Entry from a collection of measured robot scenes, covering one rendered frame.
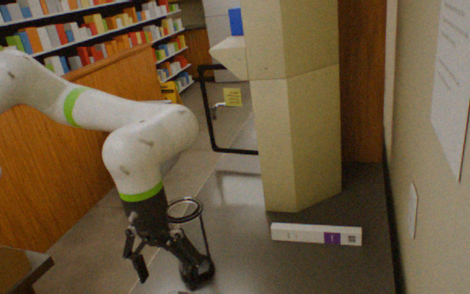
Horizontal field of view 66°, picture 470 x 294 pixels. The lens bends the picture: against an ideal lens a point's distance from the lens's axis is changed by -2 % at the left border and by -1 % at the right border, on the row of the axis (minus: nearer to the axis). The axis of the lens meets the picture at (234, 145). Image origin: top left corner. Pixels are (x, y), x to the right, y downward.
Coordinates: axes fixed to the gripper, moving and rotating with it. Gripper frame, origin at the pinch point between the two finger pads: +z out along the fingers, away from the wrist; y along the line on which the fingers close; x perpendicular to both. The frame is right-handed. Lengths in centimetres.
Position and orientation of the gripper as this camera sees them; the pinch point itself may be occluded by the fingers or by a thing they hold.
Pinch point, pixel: (168, 279)
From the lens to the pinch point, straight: 95.3
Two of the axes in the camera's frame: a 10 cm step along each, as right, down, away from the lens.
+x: 2.8, -4.5, 8.5
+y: 9.5, 0.0, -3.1
